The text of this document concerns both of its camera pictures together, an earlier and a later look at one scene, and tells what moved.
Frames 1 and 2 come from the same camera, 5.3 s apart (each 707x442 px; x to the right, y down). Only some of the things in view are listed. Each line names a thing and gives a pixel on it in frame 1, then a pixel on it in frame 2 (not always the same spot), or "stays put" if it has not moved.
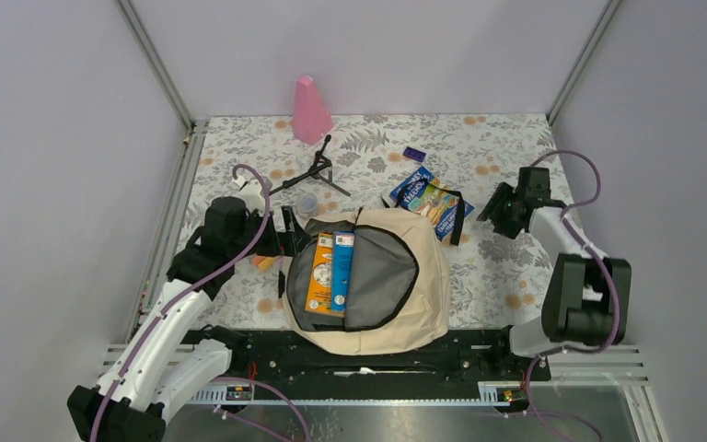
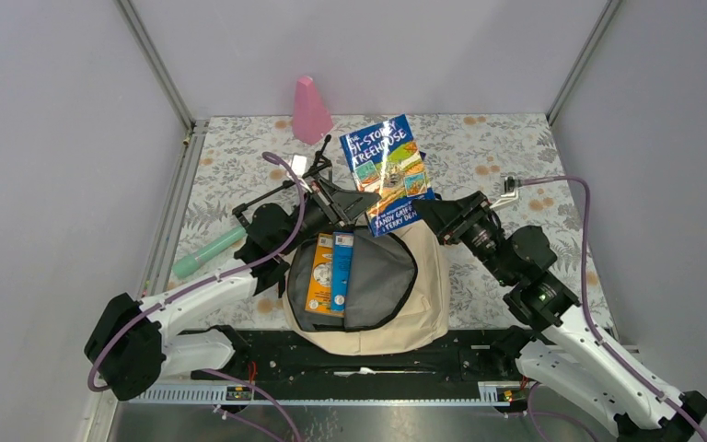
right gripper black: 492,211 -> 452,218
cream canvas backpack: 401,284 stays put
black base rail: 268,366 stays put
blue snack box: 341,269 stays put
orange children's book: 319,294 stays put
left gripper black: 295,238 -> 342,206
